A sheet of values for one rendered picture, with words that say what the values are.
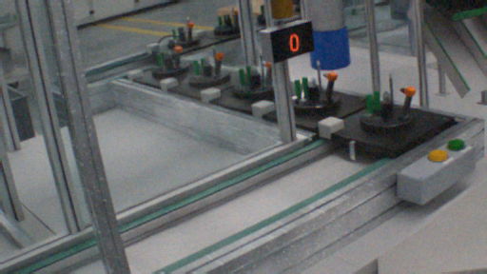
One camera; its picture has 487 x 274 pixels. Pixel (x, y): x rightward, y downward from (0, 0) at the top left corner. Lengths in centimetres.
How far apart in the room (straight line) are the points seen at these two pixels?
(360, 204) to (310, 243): 15
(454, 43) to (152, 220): 94
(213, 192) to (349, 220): 30
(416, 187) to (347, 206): 16
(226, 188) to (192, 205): 9
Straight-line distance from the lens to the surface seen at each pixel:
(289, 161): 150
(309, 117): 167
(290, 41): 144
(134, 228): 130
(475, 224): 134
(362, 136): 152
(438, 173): 135
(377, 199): 132
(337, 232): 126
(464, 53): 178
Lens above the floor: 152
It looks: 19 degrees down
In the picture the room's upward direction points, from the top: 7 degrees counter-clockwise
